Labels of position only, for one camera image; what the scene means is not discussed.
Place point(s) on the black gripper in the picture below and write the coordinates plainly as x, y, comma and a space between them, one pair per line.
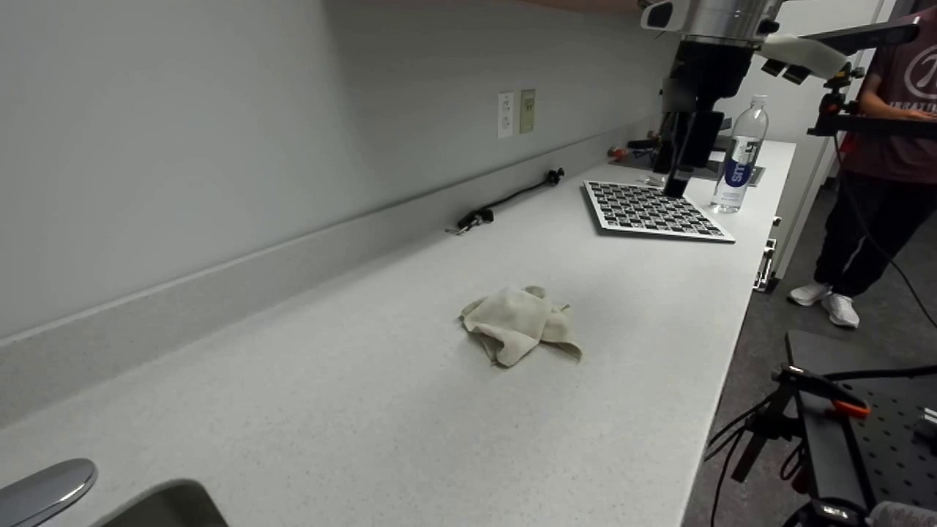
709, 67

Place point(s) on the cream wiping cloth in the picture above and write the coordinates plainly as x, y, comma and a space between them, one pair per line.
518, 322

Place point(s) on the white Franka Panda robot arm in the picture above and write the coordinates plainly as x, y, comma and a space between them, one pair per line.
718, 19

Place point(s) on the clear plastic water bottle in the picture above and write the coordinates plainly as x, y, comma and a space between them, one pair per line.
739, 162

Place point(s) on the red black hand tool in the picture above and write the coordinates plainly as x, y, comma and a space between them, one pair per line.
635, 154

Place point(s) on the black white checkerboard plate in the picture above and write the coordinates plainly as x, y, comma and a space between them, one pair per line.
651, 209

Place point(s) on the person in maroon shirt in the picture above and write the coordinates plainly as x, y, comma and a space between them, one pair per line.
884, 193

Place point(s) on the long black tool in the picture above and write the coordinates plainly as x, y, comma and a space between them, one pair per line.
507, 199

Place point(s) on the black perforated breadboard table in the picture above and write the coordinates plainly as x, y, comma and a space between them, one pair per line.
895, 441

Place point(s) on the steel sink basin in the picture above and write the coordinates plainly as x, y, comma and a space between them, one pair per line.
172, 506

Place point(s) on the chrome faucet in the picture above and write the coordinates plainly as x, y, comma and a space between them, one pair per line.
45, 489

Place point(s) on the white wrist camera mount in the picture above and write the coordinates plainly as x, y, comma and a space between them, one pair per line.
808, 53

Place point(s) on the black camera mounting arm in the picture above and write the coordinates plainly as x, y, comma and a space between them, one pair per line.
860, 124

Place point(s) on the yellowish wall plate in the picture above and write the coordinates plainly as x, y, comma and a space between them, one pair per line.
528, 113

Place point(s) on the white wall outlet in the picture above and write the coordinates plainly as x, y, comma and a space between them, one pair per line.
506, 116

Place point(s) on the black stereo camera bar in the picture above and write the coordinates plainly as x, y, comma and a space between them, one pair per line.
868, 34

